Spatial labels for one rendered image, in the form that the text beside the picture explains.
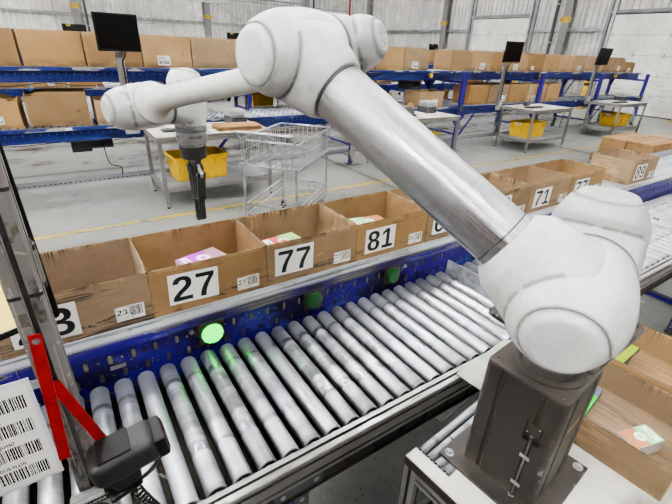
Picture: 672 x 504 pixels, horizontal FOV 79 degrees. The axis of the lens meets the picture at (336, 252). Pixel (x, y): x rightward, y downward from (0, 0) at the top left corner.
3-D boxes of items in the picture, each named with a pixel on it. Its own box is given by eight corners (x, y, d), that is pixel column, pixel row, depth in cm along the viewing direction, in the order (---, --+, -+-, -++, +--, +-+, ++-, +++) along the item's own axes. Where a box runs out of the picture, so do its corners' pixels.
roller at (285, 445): (286, 471, 105) (285, 458, 102) (217, 354, 143) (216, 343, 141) (303, 462, 107) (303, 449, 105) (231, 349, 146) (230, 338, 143)
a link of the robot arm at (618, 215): (623, 289, 83) (667, 186, 72) (618, 338, 69) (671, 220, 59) (538, 265, 91) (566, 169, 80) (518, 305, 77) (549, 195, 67)
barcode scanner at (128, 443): (182, 471, 72) (164, 434, 67) (109, 513, 67) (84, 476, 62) (172, 444, 77) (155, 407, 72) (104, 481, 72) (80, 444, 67)
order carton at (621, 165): (627, 185, 289) (636, 162, 281) (585, 175, 311) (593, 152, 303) (652, 178, 309) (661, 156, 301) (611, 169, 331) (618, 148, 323)
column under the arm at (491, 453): (587, 470, 103) (634, 369, 88) (536, 539, 88) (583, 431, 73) (494, 406, 120) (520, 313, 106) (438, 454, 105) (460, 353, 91)
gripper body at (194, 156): (176, 143, 125) (180, 173, 129) (183, 148, 118) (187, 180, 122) (201, 141, 128) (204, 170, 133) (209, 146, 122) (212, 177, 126)
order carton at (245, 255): (154, 319, 130) (145, 273, 122) (137, 279, 152) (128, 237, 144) (268, 287, 150) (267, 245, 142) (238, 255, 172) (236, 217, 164)
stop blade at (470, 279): (531, 327, 161) (537, 308, 157) (444, 276, 195) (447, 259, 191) (532, 326, 162) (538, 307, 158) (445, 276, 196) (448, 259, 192)
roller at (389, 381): (401, 409, 124) (403, 397, 122) (314, 320, 163) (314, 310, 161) (413, 402, 127) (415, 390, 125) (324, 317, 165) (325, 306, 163)
